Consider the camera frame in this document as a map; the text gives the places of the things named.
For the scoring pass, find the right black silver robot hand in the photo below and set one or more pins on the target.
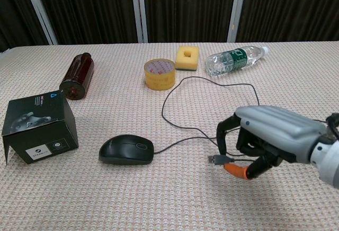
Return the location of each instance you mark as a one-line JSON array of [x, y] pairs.
[[280, 125]]

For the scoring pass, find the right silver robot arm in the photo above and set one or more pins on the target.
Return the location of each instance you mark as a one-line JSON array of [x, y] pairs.
[[327, 159]]

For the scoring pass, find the black computer mouse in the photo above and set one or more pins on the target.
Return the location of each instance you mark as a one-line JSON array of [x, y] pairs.
[[127, 150]]

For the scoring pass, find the clear water bottle green label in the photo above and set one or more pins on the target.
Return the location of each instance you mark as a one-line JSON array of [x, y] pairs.
[[235, 58]]

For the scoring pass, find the yellow sponge with hole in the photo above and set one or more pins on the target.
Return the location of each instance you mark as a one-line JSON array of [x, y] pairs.
[[182, 61]]

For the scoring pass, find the black pleated curtain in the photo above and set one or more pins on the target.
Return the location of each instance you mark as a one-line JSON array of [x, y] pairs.
[[291, 8], [190, 8], [16, 11], [90, 8]]

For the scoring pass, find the yellow packing tape roll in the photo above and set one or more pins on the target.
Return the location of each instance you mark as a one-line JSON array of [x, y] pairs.
[[159, 78]]

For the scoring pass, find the beige woven tablecloth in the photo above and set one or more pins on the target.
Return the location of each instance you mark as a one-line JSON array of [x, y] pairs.
[[106, 196]]

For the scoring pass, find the brown plastic bottle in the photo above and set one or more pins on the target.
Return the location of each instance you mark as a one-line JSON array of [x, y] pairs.
[[78, 74]]

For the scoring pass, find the black cardboard product box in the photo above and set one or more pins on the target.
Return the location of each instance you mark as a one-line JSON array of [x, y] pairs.
[[39, 135]]

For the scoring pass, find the grey metal frame post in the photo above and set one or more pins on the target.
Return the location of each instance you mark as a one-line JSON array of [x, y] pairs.
[[233, 11], [39, 11], [139, 11]]

